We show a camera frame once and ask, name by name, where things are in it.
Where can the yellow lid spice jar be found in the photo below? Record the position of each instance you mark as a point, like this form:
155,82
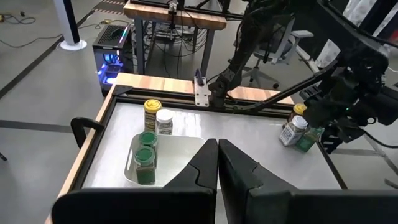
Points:
152,118
299,109

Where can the green lid herb spice jar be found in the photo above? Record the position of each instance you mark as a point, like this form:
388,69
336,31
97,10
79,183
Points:
144,169
148,138
308,140

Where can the metal frame bracket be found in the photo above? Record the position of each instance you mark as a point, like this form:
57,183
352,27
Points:
202,93

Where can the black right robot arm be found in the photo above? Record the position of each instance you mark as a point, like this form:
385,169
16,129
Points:
245,46

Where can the wooden workbench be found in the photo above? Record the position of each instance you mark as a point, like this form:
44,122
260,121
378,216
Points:
174,17

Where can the black computer tower with lights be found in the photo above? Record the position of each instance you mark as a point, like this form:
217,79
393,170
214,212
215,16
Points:
107,46

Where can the grey office chair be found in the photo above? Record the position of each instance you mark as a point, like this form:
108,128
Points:
281,53

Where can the black diagonal frame bar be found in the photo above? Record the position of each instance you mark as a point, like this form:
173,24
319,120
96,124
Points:
280,92

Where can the black table frame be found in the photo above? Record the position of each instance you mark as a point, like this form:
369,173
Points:
149,96

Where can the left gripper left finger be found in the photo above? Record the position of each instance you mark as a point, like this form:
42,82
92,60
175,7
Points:
199,180

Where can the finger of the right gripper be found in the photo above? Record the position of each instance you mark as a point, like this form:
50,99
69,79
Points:
334,137
320,115

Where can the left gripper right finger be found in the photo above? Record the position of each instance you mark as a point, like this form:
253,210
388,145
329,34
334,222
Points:
242,186

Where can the white pole stand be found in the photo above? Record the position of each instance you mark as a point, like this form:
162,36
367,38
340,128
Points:
70,21

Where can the white lid seasoning jar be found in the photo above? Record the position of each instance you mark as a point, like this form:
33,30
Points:
292,133
164,126

